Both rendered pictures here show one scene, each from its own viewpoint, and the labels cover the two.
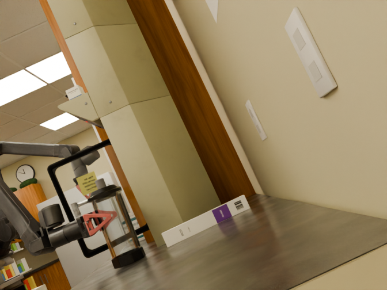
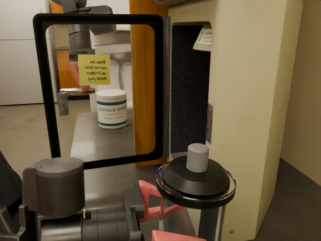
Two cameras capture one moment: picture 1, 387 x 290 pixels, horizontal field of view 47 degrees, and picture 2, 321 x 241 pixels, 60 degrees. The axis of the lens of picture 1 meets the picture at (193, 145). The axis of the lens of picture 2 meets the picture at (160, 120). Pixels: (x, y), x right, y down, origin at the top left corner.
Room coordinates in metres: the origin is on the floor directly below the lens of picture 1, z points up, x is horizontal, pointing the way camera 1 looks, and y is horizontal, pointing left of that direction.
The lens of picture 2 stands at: (1.05, 0.43, 1.36)
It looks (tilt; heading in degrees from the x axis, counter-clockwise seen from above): 19 degrees down; 348
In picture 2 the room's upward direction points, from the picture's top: straight up
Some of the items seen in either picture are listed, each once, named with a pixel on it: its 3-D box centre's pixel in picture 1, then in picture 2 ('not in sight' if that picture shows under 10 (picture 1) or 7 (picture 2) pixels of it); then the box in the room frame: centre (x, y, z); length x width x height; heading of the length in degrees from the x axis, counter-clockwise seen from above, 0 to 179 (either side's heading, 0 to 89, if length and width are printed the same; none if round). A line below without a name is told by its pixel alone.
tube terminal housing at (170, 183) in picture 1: (150, 130); (241, 44); (1.63, 0.12, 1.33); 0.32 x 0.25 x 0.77; 1
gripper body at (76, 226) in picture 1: (78, 228); (112, 229); (1.37, 0.43, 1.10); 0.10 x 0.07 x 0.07; 0
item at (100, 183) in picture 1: (102, 189); (196, 169); (1.37, 0.31, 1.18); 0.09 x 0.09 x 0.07
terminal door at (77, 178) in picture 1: (101, 196); (106, 96); (1.77, 0.42, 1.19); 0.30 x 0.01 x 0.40; 95
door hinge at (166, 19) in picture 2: not in sight; (165, 92); (1.78, 0.26, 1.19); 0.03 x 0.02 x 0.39; 1
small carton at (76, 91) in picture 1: (77, 96); not in sight; (1.57, 0.31, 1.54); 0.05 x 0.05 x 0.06; 87
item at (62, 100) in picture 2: (76, 209); (63, 104); (1.74, 0.52, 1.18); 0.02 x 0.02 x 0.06; 5
